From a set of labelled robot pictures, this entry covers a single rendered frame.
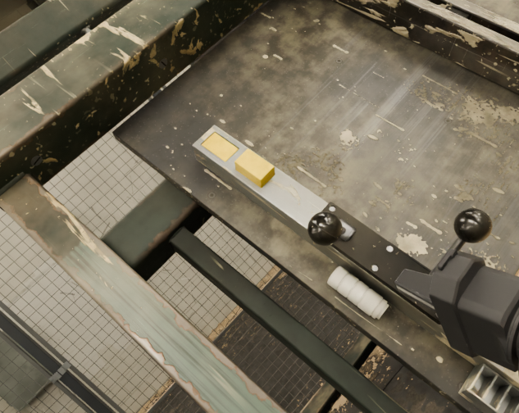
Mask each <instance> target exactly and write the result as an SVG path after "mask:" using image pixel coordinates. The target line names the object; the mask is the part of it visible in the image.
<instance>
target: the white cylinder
mask: <svg viewBox="0 0 519 413"><path fill-rule="evenodd" d="M327 283H328V284H329V285H330V286H331V287H332V288H333V289H335V290H337V292H339V293H340V294H341V295H343V296H344V297H347V298H348V300H349V301H350V302H352V303H353V304H354V305H355V306H357V307H358V308H360V309H361V310H362V311H364V312H365V313H366V314H368V315H369V316H370V315H371V317H373V318H374V319H375V318H377V319H379V318H380V317H381V316H382V315H383V313H384V312H385V310H386V309H387V308H388V306H389V305H388V304H387V301H386V300H385V299H383V297H382V296H381V295H380V294H378V293H377V292H375V291H374V290H373V289H369V287H368V286H367V285H366V284H364V283H363V282H362V281H359V279H358V278H356V277H355V276H354V275H352V274H349V272H348V271H347V270H346V269H345V268H343V267H342V266H339V267H337V268H336V269H335V271H334V272H333V273H332V274H331V276H330V277H329V279H328V281H327Z"/></svg>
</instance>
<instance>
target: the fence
mask: <svg viewBox="0 0 519 413"><path fill-rule="evenodd" d="M214 133H217V134H218V135H220V136H221V137H222V138H224V139H225V140H226V141H228V142H229V143H231V144H233V145H234V146H235V147H237V148H238V149H239V150H238V151H237V152H236V153H235V154H234V155H233V156H231V157H230V158H229V159H228V160H227V161H226V162H224V161H223V160H222V159H220V158H219V157H217V156H216V155H215V154H213V153H212V152H210V151H209V150H207V149H206V148H205V147H204V146H202V144H203V143H204V142H205V141H206V140H207V139H208V138H209V137H210V136H211V135H213V134H214ZM192 146H193V150H194V153H195V156H196V159H197V160H198V161H199V162H201V163H202V164H203V165H205V166H206V167H207V168H208V169H209V170H211V171H213V172H214V173H215V174H217V175H218V176H220V177H221V178H222V179H223V180H224V181H226V182H227V183H228V184H230V185H231V186H233V187H234V188H236V189H237V190H238V191H240V192H241V193H242V194H243V195H245V196H246V197H248V198H249V199H250V200H252V201H253V202H255V203H256V204H257V205H259V207H261V208H262V209H263V210H265V211H267V212H268V213H269V214H271V215H272V216H274V217H275V218H276V219H277V220H278V221H280V222H281V223H282V224H284V225H285V226H287V227H288V228H289V229H291V230H293V231H294V232H295V233H296V234H297V235H299V236H300V237H301V238H303V239H304V240H306V241H307V242H308V243H310V244H311V245H312V246H313V247H315V248H316V249H318V250H319V251H320V252H322V253H323V254H325V255H326V256H327V257H329V258H330V259H331V260H332V261H334V262H335V263H336V264H338V265H339V266H342V267H343V268H345V269H346V270H347V271H348V272H349V273H350V274H352V275H354V276H355V277H356V278H358V279H359V280H360V281H362V282H363V283H364V284H366V285H367V286H368V287H369V288H371V289H373V290H374V291H375V292H377V293H378V294H380V295H381V296H382V297H383V298H384V299H385V300H386V301H387V302H389V303H390V304H392V305H393V306H395V307H396V308H398V309H399V310H400V311H401V312H402V313H404V314H405V315H407V316H408V317H409V318H411V319H412V320H414V321H415V322H416V323H418V324H419V325H420V326H421V327H423V328H424V329H426V330H427V331H428V332H430V333H431V334H433V335H434V336H435V337H437V339H439V340H440V341H441V342H443V343H444V344H446V345H447V346H449V347H450V345H449V343H448V339H447V337H446V335H445V333H444V330H443V327H442V325H441V324H437V323H435V322H434V321H433V320H432V319H431V318H429V317H428V316H427V315H425V314H423V313H422V312H421V311H419V310H418V309H416V308H415V307H414V306H413V305H411V304H410V303H409V302H407V301H405V300H404V299H403V298H401V297H400V296H399V295H398V294H397V293H395V292H393V291H392V290H391V289H389V288H388V287H386V286H385V285H383V284H382V283H381V282H380V281H379V280H377V279H375V278H374V277H373V276H371V275H370V274H368V273H367V272H366V271H365V270H363V269H362V268H361V267H359V266H358V265H356V264H355V263H353V262H352V261H350V260H349V259H348V258H347V257H346V256H344V255H343V254H341V253H340V252H338V251H337V250H336V249H334V248H333V247H332V246H331V245H330V246H321V245H319V244H316V243H314V242H313V241H312V240H311V238H310V237H309V234H308V231H307V226H308V223H309V220H310V219H311V218H312V217H313V216H314V215H315V214H316V213H318V212H321V211H322V210H323V209H324V208H325V207H326V206H327V204H328V203H327V202H326V201H324V200H323V199H321V198H320V197H318V196H317V195H316V194H314V193H313V192H311V191H310V190H308V189H307V188H305V187H303V186H302V185H301V184H300V183H298V182H297V181H295V180H294V179H292V178H291V177H289V176H288V175H287V174H285V173H284V172H282V171H281V170H279V169H278V168H276V167H275V166H274V167H275V175H274V176H273V177H272V178H271V179H270V180H269V181H268V182H267V183H266V184H265V185H264V186H263V187H262V188H260V187H259V186H257V185H256V184H255V183H254V182H252V181H251V180H250V179H248V178H246V177H245V176H244V175H242V174H241V173H239V172H238V171H237V170H236V169H235V163H234V162H235V161H236V160H237V159H238V158H239V157H240V156H241V155H242V154H243V153H244V152H245V151H246V150H247V149H249V148H248V147H246V146H244V145H243V144H242V143H240V142H239V141H238V140H236V139H235V138H233V137H231V136H230V135H228V134H227V133H226V132H225V131H223V130H222V129H220V128H218V127H217V126H215V125H213V126H212V127H211V128H210V129H209V130H208V131H207V132H206V133H205V134H204V135H203V136H202V137H201V138H200V139H199V140H197V141H196V142H195V143H194V144H193V145H192ZM450 348H451V347H450ZM452 349H453V348H452ZM453 350H454V351H455V352H456V353H458V354H459V355H460V356H462V357H463V358H465V359H466V360H467V361H469V362H470V363H472V364H473V365H474V366H477V365H480V364H483V363H484V364H486V365H487V366H488V367H489V368H491V369H492V370H494V371H495V372H496V373H498V374H499V375H501V376H502V377H504V378H505V379H506V380H507V381H508V382H510V383H511V384H513V385H514V386H516V387H517V388H519V374H518V371H517V372H513V371H511V370H509V369H507V368H504V367H502V366H501V365H498V364H496V363H494V362H492V361H490V360H487V359H485V358H484V357H482V356H476V357H473V358H472V357H469V356H467V355H465V354H463V353H461V352H459V351H457V350H455V349H453Z"/></svg>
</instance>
